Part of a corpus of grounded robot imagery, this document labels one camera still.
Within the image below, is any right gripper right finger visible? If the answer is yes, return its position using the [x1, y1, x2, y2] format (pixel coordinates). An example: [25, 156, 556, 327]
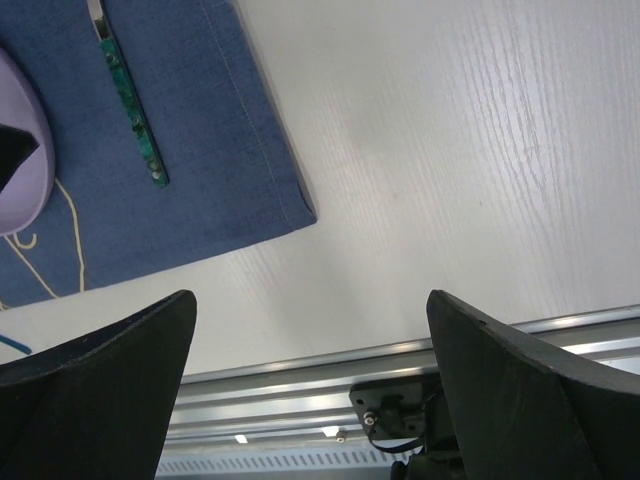
[426, 290, 639, 479]

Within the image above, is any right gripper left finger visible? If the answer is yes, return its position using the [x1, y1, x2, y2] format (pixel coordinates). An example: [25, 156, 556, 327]
[1, 290, 197, 479]

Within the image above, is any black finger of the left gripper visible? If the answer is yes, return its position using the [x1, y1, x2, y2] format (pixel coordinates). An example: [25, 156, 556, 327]
[0, 124, 39, 191]

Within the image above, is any purple plastic plate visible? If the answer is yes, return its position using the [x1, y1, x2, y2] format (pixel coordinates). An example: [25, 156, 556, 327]
[1, 52, 55, 236]

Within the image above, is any metal spoon green handle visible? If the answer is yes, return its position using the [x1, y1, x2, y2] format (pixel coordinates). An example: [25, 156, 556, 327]
[86, 0, 170, 188]

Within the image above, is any blue cloth placemat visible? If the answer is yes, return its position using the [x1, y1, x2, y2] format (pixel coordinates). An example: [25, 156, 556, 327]
[1, 1, 316, 308]

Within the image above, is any blue fork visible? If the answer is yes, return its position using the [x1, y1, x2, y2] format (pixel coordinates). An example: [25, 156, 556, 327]
[0, 335, 32, 355]

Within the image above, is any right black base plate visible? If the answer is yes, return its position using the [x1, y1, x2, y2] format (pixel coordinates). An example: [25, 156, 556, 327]
[349, 373, 455, 455]

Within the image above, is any perforated cable duct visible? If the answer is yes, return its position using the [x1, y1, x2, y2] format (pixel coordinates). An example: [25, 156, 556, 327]
[156, 445, 409, 478]

